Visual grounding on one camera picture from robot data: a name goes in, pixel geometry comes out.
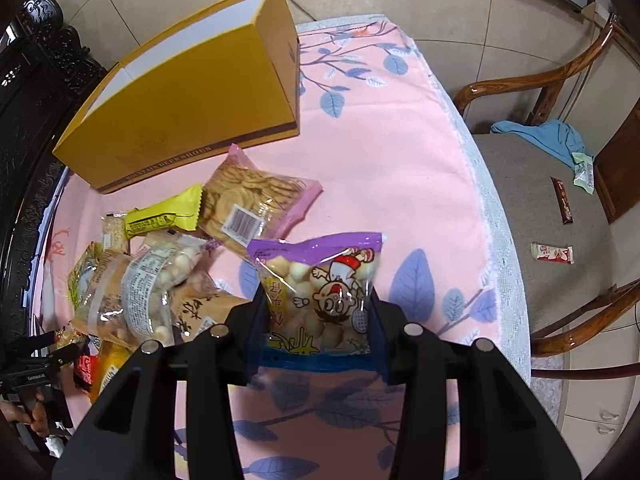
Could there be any yellow green snack bar packet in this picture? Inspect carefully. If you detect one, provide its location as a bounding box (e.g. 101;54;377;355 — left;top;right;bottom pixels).
125;184;203;238

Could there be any purple egg ball snack bag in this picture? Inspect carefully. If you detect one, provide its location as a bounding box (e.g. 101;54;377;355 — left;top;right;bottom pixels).
247;232;385;358

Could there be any pink biscuit snack bag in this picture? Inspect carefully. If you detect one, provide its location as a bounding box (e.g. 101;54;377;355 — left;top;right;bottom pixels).
198;144;322;259

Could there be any orange chips snack bag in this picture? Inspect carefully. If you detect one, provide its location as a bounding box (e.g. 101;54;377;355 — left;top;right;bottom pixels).
89;341;131;403

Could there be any person left hand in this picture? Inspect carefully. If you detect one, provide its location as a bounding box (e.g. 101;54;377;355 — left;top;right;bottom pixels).
0;390;50;438

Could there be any brown bread snack packet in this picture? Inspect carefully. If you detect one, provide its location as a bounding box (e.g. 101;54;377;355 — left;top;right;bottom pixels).
170;269;245;344

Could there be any clear egg ball snack bag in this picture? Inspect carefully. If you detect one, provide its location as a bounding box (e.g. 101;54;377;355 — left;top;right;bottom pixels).
120;230;206;347

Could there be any white red candy wrapper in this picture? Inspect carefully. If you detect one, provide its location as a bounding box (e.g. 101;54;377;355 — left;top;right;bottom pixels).
529;243;575;264

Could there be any wooden armchair grey cushion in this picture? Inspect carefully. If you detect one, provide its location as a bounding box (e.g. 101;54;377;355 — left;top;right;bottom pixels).
451;13;640;380

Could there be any dark red candy wrapper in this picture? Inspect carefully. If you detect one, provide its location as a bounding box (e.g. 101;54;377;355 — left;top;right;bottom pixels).
550;177;574;224

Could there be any pale green small packet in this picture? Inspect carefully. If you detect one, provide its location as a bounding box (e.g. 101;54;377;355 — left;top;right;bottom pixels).
572;152;594;195

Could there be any blue cloth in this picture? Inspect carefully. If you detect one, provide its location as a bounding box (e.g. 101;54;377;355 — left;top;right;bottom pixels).
489;119;592;168

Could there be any dark carved wooden cabinet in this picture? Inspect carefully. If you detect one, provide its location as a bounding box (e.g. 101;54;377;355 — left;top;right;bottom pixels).
1;0;106;344

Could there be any pink floral tablecloth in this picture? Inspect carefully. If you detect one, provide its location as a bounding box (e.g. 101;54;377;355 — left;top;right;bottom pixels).
53;18;511;479

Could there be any yellow cardboard shoe box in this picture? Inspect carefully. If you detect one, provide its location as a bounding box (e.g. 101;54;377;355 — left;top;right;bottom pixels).
53;0;299;193

